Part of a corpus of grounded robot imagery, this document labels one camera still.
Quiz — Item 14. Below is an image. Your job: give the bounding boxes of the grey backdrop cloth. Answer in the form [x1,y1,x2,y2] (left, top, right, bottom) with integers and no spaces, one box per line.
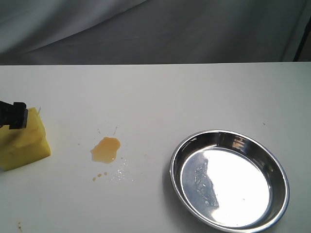
[0,0,311,65]

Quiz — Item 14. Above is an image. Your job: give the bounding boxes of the round stainless steel dish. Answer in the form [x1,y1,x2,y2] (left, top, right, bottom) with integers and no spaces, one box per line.
[169,130,290,233]

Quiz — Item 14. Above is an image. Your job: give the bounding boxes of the orange liquid spill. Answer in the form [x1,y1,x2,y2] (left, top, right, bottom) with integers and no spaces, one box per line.
[90,137,121,164]

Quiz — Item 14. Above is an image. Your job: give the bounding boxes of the black stand pole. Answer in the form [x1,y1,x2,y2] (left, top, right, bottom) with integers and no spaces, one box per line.
[293,0,311,62]

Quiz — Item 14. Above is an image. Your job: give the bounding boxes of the yellow sponge block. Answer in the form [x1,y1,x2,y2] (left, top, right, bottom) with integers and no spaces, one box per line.
[0,108,51,171]

